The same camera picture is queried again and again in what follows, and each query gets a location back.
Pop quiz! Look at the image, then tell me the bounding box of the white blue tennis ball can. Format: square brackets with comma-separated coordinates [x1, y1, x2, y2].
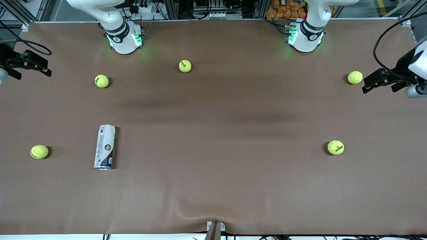
[93, 124, 116, 170]

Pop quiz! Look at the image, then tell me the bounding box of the yellow Wilson 3 tennis ball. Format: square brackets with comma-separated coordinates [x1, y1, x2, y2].
[327, 140, 345, 155]

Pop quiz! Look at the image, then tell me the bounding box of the white power strip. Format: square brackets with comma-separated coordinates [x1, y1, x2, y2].
[133, 0, 158, 14]

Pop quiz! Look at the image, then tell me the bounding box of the white terminal block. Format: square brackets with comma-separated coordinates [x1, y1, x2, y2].
[207, 12, 243, 19]

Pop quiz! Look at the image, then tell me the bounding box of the brown table mat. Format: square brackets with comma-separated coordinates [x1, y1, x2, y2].
[0, 18, 427, 236]

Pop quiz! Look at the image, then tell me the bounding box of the aluminium frame post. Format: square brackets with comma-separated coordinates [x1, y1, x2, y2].
[164, 0, 179, 20]
[253, 0, 269, 19]

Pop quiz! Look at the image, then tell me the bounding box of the grey table edge bracket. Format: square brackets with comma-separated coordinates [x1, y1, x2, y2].
[204, 221, 226, 240]

